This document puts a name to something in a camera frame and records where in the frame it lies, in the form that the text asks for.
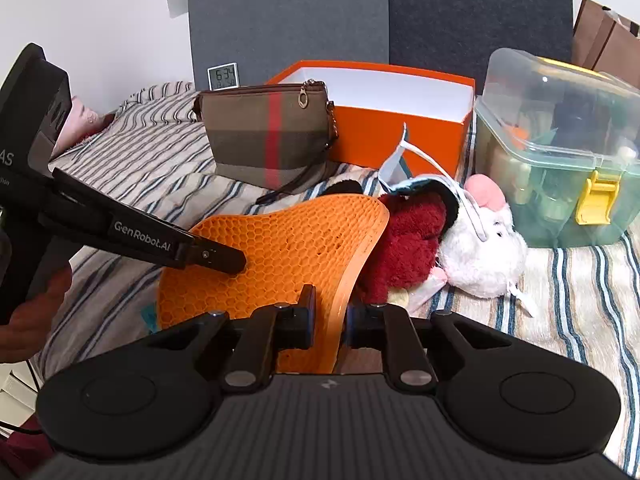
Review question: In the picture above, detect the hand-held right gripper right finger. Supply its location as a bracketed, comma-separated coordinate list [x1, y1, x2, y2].
[344, 301, 513, 395]

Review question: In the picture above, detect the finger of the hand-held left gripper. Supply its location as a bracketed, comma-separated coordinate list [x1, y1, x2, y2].
[186, 236, 247, 276]

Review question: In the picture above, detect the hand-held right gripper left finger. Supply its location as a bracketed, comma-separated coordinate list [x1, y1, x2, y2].
[142, 284, 318, 393]

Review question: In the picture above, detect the orange honeycomb silicone mat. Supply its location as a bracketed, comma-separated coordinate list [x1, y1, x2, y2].
[156, 193, 391, 375]

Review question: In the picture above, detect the dark red plush toy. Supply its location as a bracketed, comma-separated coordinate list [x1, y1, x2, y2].
[350, 185, 461, 306]

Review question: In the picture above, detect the white plush toy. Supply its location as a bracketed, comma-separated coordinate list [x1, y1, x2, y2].
[439, 174, 528, 298]

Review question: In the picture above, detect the orange cardboard box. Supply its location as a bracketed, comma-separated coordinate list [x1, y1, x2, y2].
[264, 60, 476, 181]

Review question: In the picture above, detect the pink soft cloth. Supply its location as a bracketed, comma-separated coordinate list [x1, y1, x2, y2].
[52, 96, 117, 158]

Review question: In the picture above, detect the person's left hand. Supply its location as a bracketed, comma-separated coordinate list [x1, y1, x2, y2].
[0, 265, 73, 363]

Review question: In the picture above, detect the brown plaid zipper pouch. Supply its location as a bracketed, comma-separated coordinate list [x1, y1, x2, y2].
[192, 80, 338, 206]

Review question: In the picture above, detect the light blue face mask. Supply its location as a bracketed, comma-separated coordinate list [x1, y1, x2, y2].
[377, 122, 488, 241]

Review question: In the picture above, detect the white digital clock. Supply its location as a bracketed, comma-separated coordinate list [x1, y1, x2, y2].
[207, 64, 238, 91]

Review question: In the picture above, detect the clear plastic storage box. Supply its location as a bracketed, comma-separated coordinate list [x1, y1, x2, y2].
[472, 48, 640, 248]

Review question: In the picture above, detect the dark grey headboard panel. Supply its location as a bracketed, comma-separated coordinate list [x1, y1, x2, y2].
[387, 0, 574, 97]

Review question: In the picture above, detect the brown paper bag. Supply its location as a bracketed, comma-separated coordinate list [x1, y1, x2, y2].
[571, 0, 640, 76]

